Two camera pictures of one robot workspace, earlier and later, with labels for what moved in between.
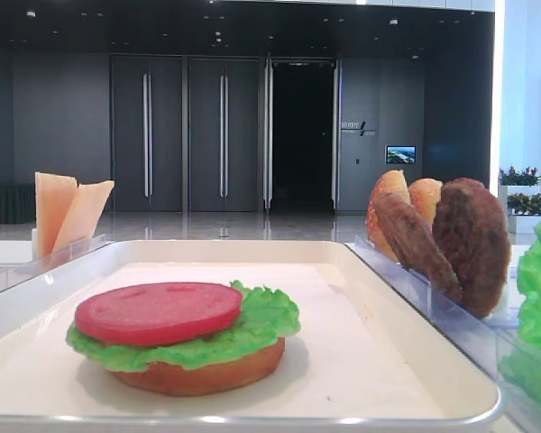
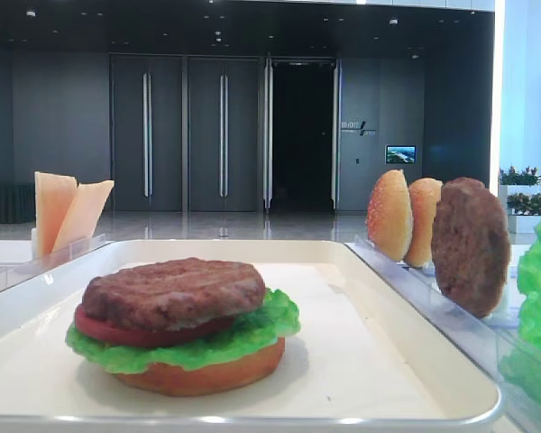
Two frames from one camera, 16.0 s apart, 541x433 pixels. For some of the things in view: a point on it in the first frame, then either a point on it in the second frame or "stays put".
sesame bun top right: x=425 y=194 stays put
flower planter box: x=525 y=204 stays put
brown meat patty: x=417 y=246 to x=165 y=295
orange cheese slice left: x=53 y=198 stays put
